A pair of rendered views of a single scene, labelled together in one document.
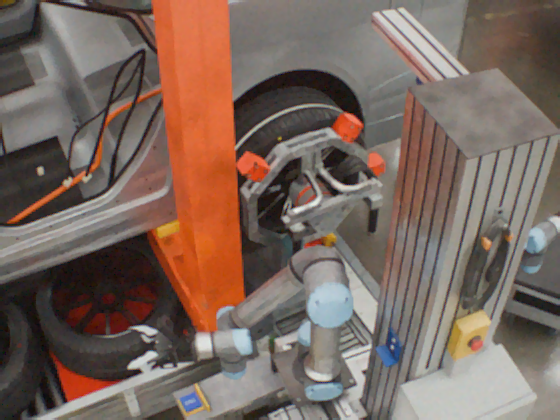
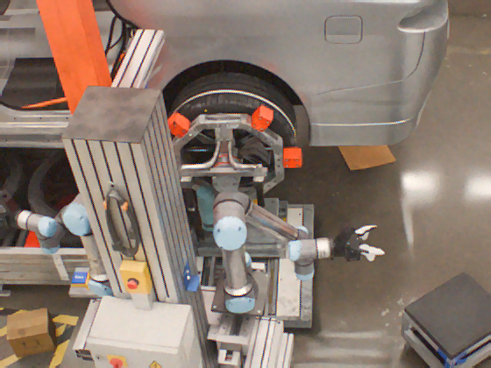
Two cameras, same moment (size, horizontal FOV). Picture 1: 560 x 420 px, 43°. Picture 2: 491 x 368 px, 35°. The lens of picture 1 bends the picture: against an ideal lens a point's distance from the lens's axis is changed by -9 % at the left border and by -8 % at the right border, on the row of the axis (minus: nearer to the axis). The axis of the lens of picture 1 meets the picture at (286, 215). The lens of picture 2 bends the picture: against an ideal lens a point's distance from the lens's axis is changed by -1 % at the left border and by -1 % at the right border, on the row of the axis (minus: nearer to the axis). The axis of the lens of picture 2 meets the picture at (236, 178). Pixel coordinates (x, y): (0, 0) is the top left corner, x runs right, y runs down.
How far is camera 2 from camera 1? 1.95 m
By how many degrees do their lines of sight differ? 26
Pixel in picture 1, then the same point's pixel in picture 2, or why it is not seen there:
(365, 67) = (304, 74)
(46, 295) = (44, 169)
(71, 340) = (37, 205)
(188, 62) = (53, 31)
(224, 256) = not seen: hidden behind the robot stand
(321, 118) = (243, 104)
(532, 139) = (114, 140)
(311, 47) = (247, 45)
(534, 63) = not seen: outside the picture
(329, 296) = (71, 211)
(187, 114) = (60, 67)
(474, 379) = (149, 317)
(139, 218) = not seen: hidden behind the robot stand
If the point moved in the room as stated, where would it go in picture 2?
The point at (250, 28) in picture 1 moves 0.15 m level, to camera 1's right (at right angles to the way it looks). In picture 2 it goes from (188, 17) to (216, 25)
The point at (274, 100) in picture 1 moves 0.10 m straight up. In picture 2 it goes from (220, 80) to (217, 64)
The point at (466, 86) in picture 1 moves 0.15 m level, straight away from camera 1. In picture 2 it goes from (123, 95) to (160, 74)
